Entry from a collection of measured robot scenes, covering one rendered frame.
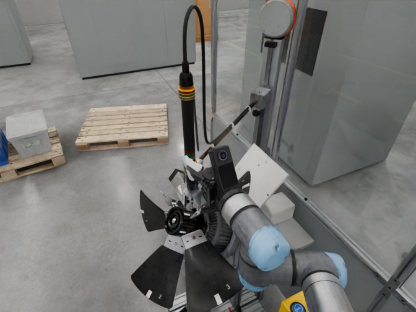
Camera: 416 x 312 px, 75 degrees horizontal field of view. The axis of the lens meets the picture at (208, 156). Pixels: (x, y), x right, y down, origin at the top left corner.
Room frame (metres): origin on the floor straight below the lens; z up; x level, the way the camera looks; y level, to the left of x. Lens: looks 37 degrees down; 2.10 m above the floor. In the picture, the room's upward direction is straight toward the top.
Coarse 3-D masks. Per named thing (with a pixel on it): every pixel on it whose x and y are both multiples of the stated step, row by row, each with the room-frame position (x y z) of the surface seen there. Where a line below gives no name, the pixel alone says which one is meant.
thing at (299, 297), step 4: (300, 292) 0.51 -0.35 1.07; (292, 296) 0.50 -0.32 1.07; (296, 296) 0.50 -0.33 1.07; (300, 296) 0.50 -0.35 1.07; (284, 300) 0.48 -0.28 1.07; (288, 300) 0.48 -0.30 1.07; (292, 300) 0.48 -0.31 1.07; (296, 300) 0.48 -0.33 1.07; (300, 300) 0.48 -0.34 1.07; (304, 300) 0.48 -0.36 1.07; (284, 304) 0.47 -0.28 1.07; (288, 304) 0.47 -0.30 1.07; (292, 304) 0.47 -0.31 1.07; (304, 304) 0.47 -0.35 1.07; (280, 308) 0.47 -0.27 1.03; (284, 308) 0.46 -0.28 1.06; (288, 308) 0.45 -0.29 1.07; (304, 308) 0.45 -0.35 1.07
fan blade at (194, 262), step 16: (192, 256) 0.59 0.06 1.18; (208, 256) 0.59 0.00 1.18; (192, 272) 0.54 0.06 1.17; (208, 272) 0.53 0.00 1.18; (224, 272) 0.53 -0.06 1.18; (192, 288) 0.49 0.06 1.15; (208, 288) 0.48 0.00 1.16; (224, 288) 0.47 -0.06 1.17; (240, 288) 0.47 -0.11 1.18; (192, 304) 0.44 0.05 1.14; (208, 304) 0.43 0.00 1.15
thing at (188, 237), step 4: (192, 232) 0.70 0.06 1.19; (196, 232) 0.70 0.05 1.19; (200, 232) 0.70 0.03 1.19; (184, 236) 0.68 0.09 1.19; (188, 236) 0.68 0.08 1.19; (192, 236) 0.68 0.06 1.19; (196, 236) 0.68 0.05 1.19; (204, 236) 0.68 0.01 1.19; (184, 240) 0.66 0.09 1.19; (188, 240) 0.66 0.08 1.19; (192, 240) 0.66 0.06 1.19; (196, 240) 0.66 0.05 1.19; (200, 240) 0.66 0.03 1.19; (204, 240) 0.66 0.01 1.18; (184, 244) 0.64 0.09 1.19; (188, 244) 0.65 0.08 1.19; (192, 244) 0.65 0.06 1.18; (196, 244) 0.65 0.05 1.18
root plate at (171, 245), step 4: (168, 236) 0.72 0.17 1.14; (172, 236) 0.72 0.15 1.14; (176, 236) 0.72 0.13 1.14; (168, 240) 0.71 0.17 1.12; (172, 240) 0.71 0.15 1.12; (176, 240) 0.71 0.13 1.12; (180, 240) 0.71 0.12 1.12; (164, 244) 0.70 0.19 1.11; (168, 244) 0.70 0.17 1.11; (172, 244) 0.70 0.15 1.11; (180, 244) 0.70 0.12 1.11; (172, 248) 0.69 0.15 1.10; (176, 248) 0.69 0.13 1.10; (180, 248) 0.69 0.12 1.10; (184, 248) 0.69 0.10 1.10; (180, 252) 0.68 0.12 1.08
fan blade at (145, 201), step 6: (144, 198) 0.95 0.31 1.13; (144, 204) 0.94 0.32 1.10; (150, 204) 0.90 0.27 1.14; (144, 210) 0.93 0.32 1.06; (150, 210) 0.89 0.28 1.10; (156, 210) 0.86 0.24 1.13; (162, 210) 0.84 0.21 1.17; (144, 216) 0.93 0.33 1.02; (150, 216) 0.89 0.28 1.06; (156, 216) 0.86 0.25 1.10; (162, 216) 0.84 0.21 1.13; (144, 222) 0.92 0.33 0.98; (150, 222) 0.89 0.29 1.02; (156, 222) 0.87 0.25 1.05; (162, 222) 0.84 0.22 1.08; (150, 228) 0.89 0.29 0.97; (156, 228) 0.87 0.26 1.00; (162, 228) 0.85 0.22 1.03
